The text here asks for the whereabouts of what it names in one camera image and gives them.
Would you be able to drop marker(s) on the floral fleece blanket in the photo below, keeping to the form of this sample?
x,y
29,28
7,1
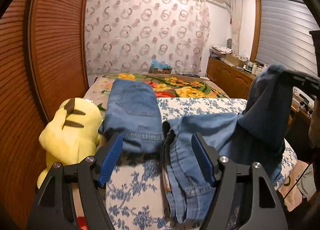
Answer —
x,y
163,85

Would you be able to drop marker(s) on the blue denim jeans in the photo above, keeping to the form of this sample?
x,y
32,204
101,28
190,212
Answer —
x,y
132,110
255,135

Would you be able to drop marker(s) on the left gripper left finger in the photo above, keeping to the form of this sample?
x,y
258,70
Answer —
x,y
54,205

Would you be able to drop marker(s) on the grey window blind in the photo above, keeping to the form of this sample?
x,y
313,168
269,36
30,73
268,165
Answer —
x,y
285,38

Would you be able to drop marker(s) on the stack of papers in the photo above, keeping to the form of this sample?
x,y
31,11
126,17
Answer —
x,y
219,52

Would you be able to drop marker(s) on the beige side curtain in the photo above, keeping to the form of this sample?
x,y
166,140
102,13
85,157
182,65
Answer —
x,y
236,19

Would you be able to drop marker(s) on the person's hand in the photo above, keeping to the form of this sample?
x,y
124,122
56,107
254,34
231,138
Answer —
x,y
314,130

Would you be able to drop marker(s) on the yellow plush toy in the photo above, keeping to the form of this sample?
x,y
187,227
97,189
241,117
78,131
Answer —
x,y
72,135

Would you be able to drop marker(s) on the wooden louvered wardrobe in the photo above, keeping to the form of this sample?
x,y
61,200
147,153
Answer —
x,y
42,64

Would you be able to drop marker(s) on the blue white floral quilt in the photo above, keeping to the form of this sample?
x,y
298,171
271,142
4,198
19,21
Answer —
x,y
134,196

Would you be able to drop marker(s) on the wooden sideboard cabinet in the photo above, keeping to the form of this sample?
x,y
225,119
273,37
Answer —
x,y
236,84

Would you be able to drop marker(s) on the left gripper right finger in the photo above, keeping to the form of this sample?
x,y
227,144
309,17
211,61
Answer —
x,y
260,207

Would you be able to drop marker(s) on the circle patterned sheer curtain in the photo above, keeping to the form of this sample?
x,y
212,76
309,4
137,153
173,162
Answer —
x,y
128,35

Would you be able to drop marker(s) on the cardboard box with blue bag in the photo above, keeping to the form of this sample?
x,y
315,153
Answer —
x,y
159,67

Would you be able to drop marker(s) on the cardboard box on cabinet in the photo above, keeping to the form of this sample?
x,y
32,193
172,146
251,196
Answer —
x,y
235,61

